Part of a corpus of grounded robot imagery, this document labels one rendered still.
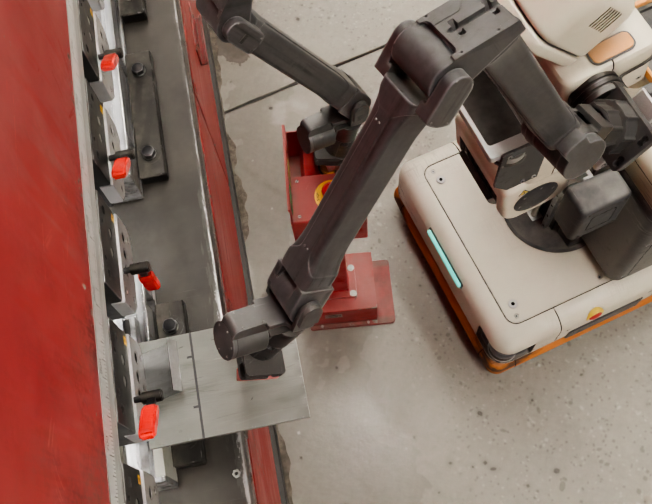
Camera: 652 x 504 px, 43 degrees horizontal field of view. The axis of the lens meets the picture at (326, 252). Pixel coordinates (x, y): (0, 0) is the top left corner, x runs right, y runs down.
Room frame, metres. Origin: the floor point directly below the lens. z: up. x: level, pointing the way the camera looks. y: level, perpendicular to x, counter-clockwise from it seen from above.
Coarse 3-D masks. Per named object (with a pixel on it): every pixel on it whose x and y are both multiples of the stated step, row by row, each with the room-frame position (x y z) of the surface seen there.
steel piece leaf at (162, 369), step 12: (156, 348) 0.41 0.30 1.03; (168, 348) 0.39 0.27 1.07; (144, 360) 0.39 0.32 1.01; (156, 360) 0.39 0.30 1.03; (168, 360) 0.38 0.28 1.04; (156, 372) 0.37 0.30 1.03; (168, 372) 0.36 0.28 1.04; (180, 372) 0.35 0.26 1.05; (156, 384) 0.35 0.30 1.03; (168, 384) 0.34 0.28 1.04; (180, 384) 0.33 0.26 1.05; (168, 396) 0.32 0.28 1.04
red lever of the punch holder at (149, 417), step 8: (144, 392) 0.30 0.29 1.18; (152, 392) 0.29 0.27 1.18; (160, 392) 0.29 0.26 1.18; (136, 400) 0.29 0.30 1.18; (144, 400) 0.28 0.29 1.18; (152, 400) 0.28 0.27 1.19; (160, 400) 0.28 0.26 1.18; (144, 408) 0.27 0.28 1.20; (152, 408) 0.27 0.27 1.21; (144, 416) 0.25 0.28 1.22; (152, 416) 0.25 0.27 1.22; (144, 424) 0.24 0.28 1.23; (152, 424) 0.24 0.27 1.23; (144, 432) 0.23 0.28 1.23; (152, 432) 0.23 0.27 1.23
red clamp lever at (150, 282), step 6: (132, 264) 0.50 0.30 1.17; (138, 264) 0.50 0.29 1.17; (144, 264) 0.50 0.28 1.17; (126, 270) 0.49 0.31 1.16; (132, 270) 0.49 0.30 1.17; (138, 270) 0.49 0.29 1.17; (144, 270) 0.49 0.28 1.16; (150, 270) 0.49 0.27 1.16; (138, 276) 0.49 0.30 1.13; (144, 276) 0.49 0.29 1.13; (150, 276) 0.49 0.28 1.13; (144, 282) 0.49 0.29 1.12; (150, 282) 0.49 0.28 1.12; (156, 282) 0.49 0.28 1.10; (150, 288) 0.49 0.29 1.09; (156, 288) 0.49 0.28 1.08
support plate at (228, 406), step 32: (288, 352) 0.37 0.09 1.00; (192, 384) 0.34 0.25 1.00; (224, 384) 0.34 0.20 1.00; (256, 384) 0.33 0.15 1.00; (288, 384) 0.32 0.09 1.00; (160, 416) 0.30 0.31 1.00; (192, 416) 0.29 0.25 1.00; (224, 416) 0.28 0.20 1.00; (256, 416) 0.28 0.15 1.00; (288, 416) 0.27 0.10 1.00
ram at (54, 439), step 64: (0, 0) 0.67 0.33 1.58; (64, 0) 0.88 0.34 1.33; (0, 64) 0.58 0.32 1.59; (64, 64) 0.74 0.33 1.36; (0, 128) 0.49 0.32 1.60; (64, 128) 0.62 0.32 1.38; (0, 192) 0.41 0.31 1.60; (64, 192) 0.51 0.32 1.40; (0, 256) 0.34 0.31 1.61; (64, 256) 0.42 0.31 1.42; (0, 320) 0.27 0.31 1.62; (64, 320) 0.33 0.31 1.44; (0, 384) 0.21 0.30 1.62; (64, 384) 0.25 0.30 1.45; (0, 448) 0.15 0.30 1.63; (64, 448) 0.18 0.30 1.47
